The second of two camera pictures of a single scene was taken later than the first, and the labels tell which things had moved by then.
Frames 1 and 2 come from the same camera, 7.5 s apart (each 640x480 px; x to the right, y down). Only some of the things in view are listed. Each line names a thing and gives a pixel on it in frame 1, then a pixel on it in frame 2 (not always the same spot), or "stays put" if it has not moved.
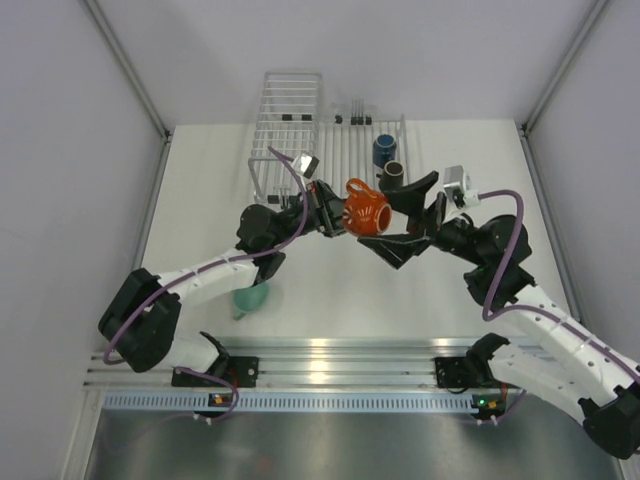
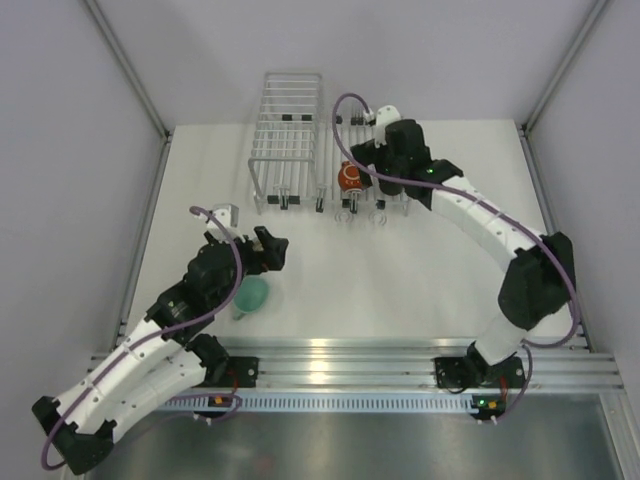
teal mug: [249, 299] stays put
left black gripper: [327, 211] -> [273, 256]
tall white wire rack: [288, 127] stays put
